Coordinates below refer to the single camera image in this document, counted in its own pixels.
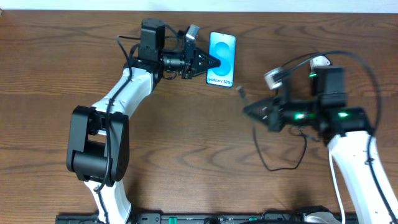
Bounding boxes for blue Galaxy smartphone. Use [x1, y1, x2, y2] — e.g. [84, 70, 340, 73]
[206, 32, 236, 88]

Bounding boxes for black USB charging cable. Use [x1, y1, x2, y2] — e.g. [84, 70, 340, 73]
[235, 51, 324, 172]

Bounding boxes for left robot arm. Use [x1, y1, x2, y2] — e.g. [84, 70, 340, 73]
[66, 18, 221, 223]

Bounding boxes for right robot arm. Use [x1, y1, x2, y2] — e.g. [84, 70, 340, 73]
[243, 66, 397, 223]

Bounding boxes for white power strip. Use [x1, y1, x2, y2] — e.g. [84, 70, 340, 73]
[310, 55, 332, 70]

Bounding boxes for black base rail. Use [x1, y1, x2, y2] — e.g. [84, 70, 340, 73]
[55, 212, 359, 224]

